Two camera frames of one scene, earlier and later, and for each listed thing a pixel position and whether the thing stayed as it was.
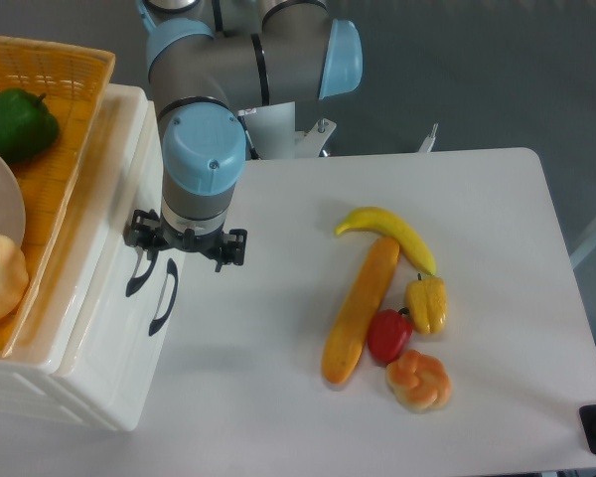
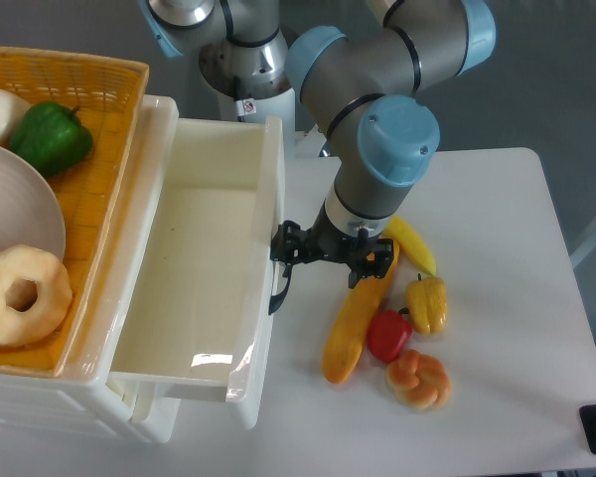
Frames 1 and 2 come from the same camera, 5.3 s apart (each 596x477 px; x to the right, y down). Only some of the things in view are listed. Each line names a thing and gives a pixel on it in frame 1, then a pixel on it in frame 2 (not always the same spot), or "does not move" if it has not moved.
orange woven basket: x=74 y=80 -> x=107 y=91
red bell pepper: x=388 y=334 does not move
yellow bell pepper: x=427 y=304 does not move
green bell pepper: x=17 y=123 -> x=50 y=137
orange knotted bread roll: x=419 y=382 does not move
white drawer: x=139 y=187 -> x=196 y=293
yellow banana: x=369 y=220 does not move
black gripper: x=148 y=232 -> x=292 y=243
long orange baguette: x=349 y=331 does not move
